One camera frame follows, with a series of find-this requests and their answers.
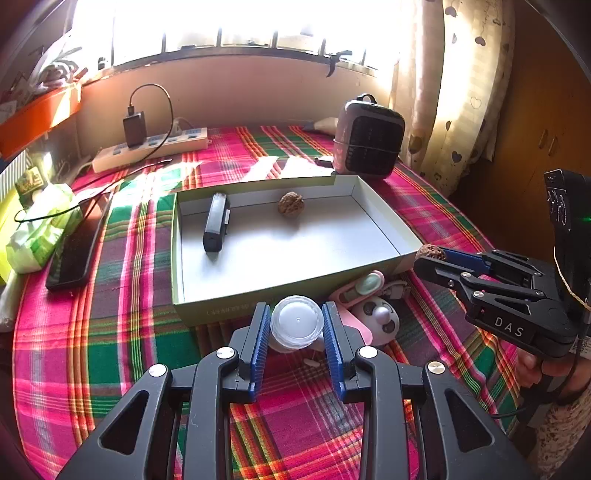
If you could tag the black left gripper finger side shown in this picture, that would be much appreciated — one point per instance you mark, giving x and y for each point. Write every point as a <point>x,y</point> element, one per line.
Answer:
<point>440,272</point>

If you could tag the blue-padded left gripper finger side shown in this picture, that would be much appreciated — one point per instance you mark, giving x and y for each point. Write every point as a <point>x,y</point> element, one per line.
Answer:
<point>468,262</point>

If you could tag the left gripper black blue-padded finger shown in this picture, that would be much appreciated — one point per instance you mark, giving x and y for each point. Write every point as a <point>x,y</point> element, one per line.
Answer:
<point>138,438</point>
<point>457,439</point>

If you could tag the brown walnut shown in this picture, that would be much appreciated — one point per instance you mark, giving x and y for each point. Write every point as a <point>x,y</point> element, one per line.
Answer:
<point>431,251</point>
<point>291,205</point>

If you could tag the pink band with green disc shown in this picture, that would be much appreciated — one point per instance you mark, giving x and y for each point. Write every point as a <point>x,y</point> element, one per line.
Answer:
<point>361,289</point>

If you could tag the white panda dome toy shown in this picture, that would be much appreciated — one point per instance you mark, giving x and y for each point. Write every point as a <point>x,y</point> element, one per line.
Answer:
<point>380,317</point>

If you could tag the small clear plastic jar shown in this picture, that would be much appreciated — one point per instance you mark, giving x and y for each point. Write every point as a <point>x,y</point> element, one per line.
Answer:
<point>295,324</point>

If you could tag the pink hair clip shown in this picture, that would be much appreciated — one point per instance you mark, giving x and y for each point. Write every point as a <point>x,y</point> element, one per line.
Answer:
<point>350,320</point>

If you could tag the person's right hand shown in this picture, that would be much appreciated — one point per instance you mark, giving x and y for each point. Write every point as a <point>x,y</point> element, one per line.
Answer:
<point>529,371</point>

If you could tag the pink black portable heater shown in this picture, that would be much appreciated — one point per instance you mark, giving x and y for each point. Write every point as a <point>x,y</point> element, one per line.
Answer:
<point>368,139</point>

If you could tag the small dark object on cloth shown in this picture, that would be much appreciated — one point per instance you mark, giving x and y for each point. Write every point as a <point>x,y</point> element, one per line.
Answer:
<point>324,161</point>

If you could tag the heart pattern curtain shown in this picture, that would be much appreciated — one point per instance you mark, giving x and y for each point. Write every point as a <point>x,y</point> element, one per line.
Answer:
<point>452,70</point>

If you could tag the beige pouch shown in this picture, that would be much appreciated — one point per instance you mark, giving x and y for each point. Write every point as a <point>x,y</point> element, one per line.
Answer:
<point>327,126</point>

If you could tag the white shallow cardboard box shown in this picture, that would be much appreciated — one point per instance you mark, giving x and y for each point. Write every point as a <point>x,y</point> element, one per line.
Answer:
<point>345,231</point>

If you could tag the black rectangular device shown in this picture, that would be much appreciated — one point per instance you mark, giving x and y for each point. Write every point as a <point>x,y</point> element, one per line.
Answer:
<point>216,223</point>

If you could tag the green white tissue pack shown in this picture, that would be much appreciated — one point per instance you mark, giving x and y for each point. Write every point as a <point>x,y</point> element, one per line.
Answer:
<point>53,215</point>

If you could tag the black window latch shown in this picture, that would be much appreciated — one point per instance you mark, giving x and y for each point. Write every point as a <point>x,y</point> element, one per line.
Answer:
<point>337,58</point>

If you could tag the white power strip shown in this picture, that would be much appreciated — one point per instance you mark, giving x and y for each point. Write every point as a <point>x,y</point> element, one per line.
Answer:
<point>153,147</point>

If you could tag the black charger adapter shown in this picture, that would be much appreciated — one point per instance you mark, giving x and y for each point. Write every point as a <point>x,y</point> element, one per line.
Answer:
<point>134,127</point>

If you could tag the orange box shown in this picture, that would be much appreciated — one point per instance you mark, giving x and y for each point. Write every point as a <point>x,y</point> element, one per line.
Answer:
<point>37,118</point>

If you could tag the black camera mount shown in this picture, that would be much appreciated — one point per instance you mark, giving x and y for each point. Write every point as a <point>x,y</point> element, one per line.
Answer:
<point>568,199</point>

